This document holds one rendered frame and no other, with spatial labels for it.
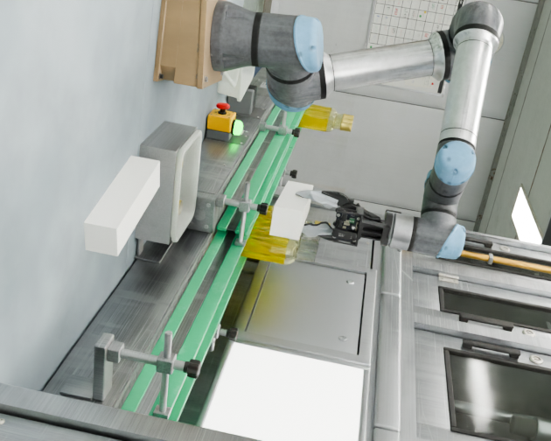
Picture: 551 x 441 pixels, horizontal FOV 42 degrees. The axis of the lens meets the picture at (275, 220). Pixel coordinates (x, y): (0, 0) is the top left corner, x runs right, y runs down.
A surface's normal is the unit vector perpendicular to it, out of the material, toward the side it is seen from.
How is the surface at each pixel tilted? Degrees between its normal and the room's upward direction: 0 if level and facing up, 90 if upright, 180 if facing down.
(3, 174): 0
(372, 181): 90
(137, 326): 90
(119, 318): 90
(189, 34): 90
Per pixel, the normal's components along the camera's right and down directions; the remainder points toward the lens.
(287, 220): -0.14, 0.27
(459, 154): -0.04, -0.39
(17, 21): 0.98, 0.18
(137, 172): 0.11, -0.80
